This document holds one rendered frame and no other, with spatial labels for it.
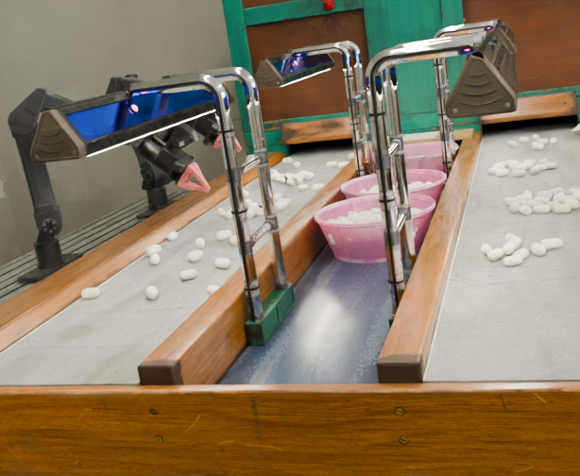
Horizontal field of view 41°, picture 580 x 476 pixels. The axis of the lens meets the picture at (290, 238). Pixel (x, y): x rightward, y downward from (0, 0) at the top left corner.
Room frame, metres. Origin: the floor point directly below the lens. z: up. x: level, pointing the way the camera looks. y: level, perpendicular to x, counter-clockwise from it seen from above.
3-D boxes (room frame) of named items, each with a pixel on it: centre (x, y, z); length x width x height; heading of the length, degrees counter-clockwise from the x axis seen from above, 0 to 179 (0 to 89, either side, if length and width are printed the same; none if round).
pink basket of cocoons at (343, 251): (1.67, -0.19, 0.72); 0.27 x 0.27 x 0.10
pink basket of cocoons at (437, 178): (1.93, -0.28, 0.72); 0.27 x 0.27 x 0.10
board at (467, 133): (2.56, -0.48, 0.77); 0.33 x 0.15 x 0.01; 72
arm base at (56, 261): (1.94, 0.62, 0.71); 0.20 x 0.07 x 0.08; 160
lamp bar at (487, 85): (1.18, -0.33, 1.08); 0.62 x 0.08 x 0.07; 162
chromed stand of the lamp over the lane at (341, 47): (2.25, -0.17, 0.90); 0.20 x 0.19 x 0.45; 162
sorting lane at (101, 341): (1.88, 0.10, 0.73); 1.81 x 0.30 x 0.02; 162
